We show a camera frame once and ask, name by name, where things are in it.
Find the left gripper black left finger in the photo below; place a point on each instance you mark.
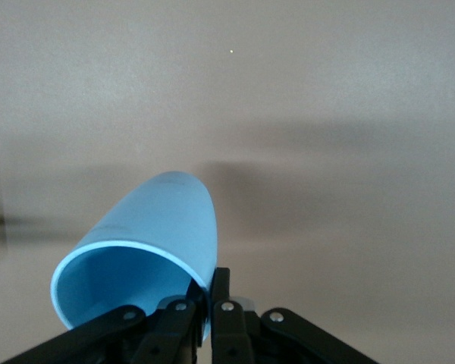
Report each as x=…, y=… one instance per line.
x=167, y=333

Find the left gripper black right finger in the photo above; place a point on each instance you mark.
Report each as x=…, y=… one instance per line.
x=231, y=333

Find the light blue plastic cup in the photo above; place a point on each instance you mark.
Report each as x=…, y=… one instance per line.
x=163, y=220

